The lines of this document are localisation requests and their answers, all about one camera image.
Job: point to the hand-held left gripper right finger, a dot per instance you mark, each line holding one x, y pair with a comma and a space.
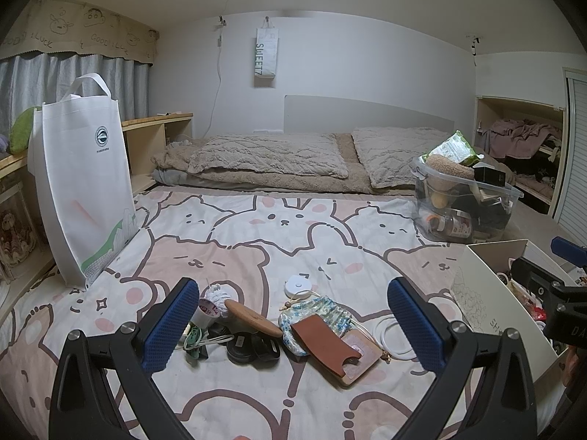
412, 325

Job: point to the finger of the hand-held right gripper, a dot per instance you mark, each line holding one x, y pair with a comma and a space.
532, 279
571, 250

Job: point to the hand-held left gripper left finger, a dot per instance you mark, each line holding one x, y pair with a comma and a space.
169, 325

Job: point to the green clothes peg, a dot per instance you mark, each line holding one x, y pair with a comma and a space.
195, 346

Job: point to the white cardboard box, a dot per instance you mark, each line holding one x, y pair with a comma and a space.
500, 311

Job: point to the brown leather card holder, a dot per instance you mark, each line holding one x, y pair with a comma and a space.
321, 343

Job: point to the tape roll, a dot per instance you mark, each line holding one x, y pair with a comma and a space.
206, 314

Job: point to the tan bed sheet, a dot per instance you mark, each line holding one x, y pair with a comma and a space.
536, 224

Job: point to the oval wooden brush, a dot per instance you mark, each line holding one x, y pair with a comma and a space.
250, 316

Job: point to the black round case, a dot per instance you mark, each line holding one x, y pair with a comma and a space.
250, 348

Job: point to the blue floral pouch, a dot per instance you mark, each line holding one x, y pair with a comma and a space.
330, 309

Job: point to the white shutter door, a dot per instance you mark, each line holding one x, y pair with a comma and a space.
573, 156

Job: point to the glass jar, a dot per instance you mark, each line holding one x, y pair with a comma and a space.
451, 225

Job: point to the clear plastic storage bin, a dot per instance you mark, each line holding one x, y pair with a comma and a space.
458, 201

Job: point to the black rectangular box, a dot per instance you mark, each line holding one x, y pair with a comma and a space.
490, 174

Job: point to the white round tape measure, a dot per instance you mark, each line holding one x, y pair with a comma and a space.
298, 285

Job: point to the yellow ball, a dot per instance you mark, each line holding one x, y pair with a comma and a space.
440, 199

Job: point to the cartoon printed blanket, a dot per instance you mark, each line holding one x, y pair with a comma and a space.
257, 238

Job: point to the pink clothes pile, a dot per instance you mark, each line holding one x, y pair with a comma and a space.
518, 135

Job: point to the beige fuzzy item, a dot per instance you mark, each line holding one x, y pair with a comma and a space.
449, 167

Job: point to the green snack packet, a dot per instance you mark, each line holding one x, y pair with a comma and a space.
451, 146

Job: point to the white tote bag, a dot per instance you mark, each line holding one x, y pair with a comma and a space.
78, 183

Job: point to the beige textured pillow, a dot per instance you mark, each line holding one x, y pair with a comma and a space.
266, 153
394, 156

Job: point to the brown fleece blanket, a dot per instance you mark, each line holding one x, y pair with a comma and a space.
275, 184

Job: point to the brown patterned panel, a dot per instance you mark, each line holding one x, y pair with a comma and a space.
16, 233

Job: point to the green plush cushion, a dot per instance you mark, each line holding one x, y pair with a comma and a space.
20, 133

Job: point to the grey curtain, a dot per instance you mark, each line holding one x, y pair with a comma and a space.
69, 87

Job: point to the white hanging paper bag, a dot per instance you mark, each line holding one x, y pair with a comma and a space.
266, 55

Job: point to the beige cartoon valance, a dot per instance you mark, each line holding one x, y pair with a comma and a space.
78, 32

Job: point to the wall closet niche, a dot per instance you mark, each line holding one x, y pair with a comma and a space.
518, 110

